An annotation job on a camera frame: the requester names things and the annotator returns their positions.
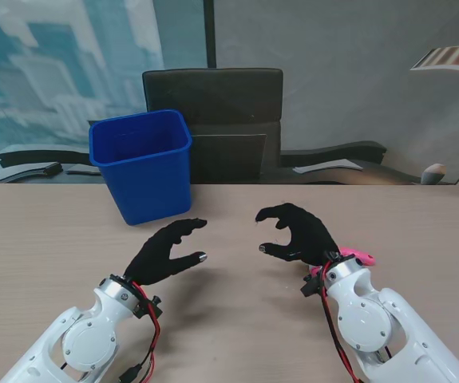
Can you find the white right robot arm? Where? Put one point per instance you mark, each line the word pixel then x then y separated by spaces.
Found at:
pixel 377 319

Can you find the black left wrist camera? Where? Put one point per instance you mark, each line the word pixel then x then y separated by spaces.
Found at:
pixel 151 307

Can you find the blue plastic bin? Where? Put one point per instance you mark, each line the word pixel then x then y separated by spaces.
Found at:
pixel 145 175

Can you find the black office chair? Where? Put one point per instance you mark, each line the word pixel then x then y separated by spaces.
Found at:
pixel 213 95

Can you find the small black box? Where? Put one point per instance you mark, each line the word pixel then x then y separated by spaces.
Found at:
pixel 52 168

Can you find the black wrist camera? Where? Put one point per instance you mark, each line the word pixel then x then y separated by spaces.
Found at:
pixel 151 307
pixel 313 285

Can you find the curved wooden shelf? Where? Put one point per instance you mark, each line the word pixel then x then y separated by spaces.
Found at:
pixel 452 60

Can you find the white paper sheet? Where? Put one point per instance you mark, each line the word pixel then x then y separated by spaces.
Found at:
pixel 329 165

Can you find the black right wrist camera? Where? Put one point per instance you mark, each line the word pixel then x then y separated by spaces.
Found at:
pixel 313 285

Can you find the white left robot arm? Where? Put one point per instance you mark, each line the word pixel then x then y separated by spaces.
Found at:
pixel 81 331

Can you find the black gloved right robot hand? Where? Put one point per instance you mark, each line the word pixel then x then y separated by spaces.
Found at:
pixel 309 235

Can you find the grey paper sheet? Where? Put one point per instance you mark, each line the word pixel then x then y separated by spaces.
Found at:
pixel 83 170

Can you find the dark curved low platform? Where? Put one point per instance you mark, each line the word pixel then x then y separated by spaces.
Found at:
pixel 33 157
pixel 333 149

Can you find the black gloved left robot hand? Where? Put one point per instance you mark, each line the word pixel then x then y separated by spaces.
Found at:
pixel 155 255

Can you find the round beige knob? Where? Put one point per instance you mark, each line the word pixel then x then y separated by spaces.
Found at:
pixel 433 173

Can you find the black window post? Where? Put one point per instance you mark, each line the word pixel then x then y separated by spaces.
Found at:
pixel 210 32

